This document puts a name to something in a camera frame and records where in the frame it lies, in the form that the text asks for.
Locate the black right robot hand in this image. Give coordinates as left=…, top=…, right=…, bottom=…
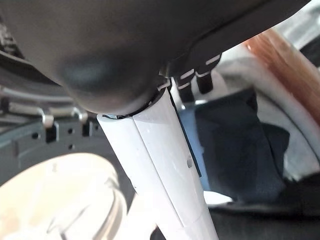
left=0, top=0, right=311, bottom=240

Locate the dark navy garment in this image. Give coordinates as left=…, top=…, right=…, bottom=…
left=193, top=88, right=291, bottom=203

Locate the washing machine glass door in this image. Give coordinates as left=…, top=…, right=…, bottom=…
left=0, top=107, right=166, bottom=240

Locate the wicker laundry basket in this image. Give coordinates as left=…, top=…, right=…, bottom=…
left=246, top=31, right=320, bottom=121

